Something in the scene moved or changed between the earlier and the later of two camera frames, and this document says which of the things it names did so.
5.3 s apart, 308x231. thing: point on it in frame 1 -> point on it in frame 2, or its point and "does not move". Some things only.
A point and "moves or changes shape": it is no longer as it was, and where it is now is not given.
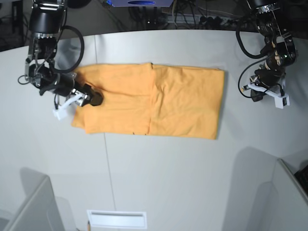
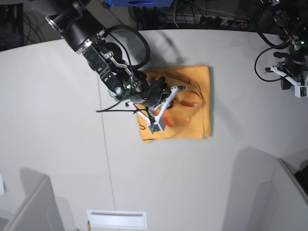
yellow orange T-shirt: x=143 y=98 moves or changes shape
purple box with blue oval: x=141 y=3 does not move
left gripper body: x=66 y=86 -> x=150 y=92
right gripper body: x=266 y=78 -> x=293 y=64
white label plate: x=117 y=219 does not move
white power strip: x=216 y=20 does not move
